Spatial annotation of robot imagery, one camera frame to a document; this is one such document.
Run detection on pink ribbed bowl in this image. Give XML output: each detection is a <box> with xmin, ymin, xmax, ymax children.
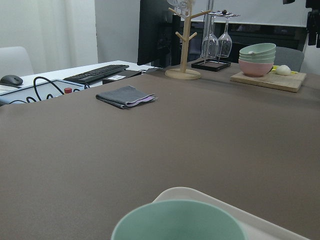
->
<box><xmin>238</xmin><ymin>59</ymin><xmax>274</xmax><ymax>77</ymax></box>

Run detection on black keyboard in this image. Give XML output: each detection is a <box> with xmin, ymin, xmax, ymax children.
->
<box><xmin>64</xmin><ymin>64</ymin><xmax>129</xmax><ymax>84</ymax></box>

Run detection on teach pendant with red button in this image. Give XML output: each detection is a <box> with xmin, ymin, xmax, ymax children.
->
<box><xmin>0</xmin><ymin>79</ymin><xmax>85</xmax><ymax>99</ymax></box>

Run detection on white garlic bulb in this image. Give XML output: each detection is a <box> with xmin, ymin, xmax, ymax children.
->
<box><xmin>275</xmin><ymin>65</ymin><xmax>291</xmax><ymax>76</ymax></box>

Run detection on left wine glass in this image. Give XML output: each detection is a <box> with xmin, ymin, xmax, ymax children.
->
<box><xmin>200</xmin><ymin>14</ymin><xmax>219</xmax><ymax>59</ymax></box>

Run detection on black computer mouse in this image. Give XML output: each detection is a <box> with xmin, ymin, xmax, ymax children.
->
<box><xmin>0</xmin><ymin>75</ymin><xmax>23</xmax><ymax>87</ymax></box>

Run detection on black cable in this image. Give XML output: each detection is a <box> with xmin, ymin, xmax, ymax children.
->
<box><xmin>9</xmin><ymin>76</ymin><xmax>91</xmax><ymax>105</ymax></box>

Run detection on wooden mug tree stand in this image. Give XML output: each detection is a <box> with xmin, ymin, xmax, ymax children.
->
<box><xmin>165</xmin><ymin>9</ymin><xmax>212</xmax><ymax>80</ymax></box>

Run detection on grey chair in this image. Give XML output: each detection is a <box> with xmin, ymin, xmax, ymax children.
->
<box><xmin>274</xmin><ymin>46</ymin><xmax>305</xmax><ymax>72</ymax></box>

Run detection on cream rabbit print tray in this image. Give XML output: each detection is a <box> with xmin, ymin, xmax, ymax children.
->
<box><xmin>154</xmin><ymin>187</ymin><xmax>306</xmax><ymax>240</ymax></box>

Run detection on black computer monitor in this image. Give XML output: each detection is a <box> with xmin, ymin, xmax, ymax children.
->
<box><xmin>137</xmin><ymin>0</ymin><xmax>181</xmax><ymax>68</ymax></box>

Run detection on small black box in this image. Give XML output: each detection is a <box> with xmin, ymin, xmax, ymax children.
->
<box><xmin>102</xmin><ymin>69</ymin><xmax>142</xmax><ymax>85</ymax></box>

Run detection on wooden cutting board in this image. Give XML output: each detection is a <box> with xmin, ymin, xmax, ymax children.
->
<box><xmin>230</xmin><ymin>72</ymin><xmax>307</xmax><ymax>93</ymax></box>

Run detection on right wine glass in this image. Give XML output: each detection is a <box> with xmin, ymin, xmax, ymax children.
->
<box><xmin>217</xmin><ymin>16</ymin><xmax>233</xmax><ymax>58</ymax></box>

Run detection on black wine glass tray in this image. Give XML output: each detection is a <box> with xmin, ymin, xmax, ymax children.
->
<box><xmin>191</xmin><ymin>58</ymin><xmax>231</xmax><ymax>72</ymax></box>

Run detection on stacked green bowls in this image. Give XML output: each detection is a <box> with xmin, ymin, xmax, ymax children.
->
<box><xmin>239</xmin><ymin>43</ymin><xmax>276</xmax><ymax>64</ymax></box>

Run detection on folded grey cloth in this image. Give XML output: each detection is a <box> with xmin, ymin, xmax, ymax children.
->
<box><xmin>95</xmin><ymin>85</ymin><xmax>157</xmax><ymax>109</ymax></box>

